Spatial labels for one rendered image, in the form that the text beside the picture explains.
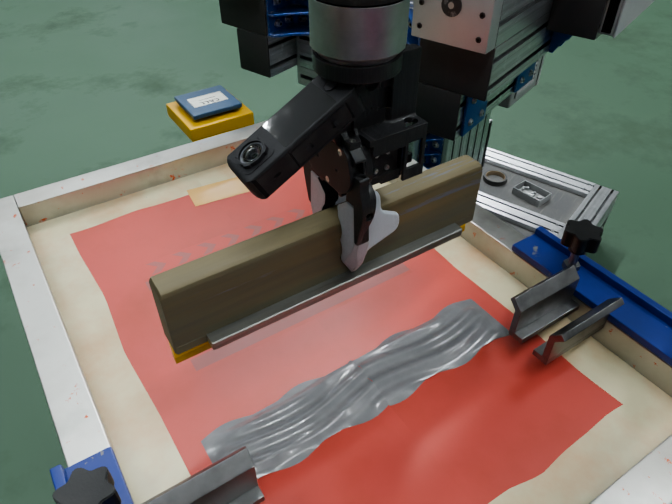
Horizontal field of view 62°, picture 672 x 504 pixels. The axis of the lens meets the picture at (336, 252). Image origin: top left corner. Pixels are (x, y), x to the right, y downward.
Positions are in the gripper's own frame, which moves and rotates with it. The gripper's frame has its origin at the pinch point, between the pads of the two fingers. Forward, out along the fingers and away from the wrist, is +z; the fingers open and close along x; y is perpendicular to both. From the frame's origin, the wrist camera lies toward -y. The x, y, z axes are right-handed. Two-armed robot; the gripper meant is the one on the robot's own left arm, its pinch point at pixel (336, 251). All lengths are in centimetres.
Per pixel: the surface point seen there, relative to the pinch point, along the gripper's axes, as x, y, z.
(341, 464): -13.1, -8.0, 13.4
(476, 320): -6.9, 15.4, 13.1
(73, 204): 42.1, -18.9, 12.2
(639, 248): 41, 171, 110
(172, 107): 67, 6, 14
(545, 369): -16.1, 17.0, 13.6
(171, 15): 411, 116, 111
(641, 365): -21.9, 25.2, 12.5
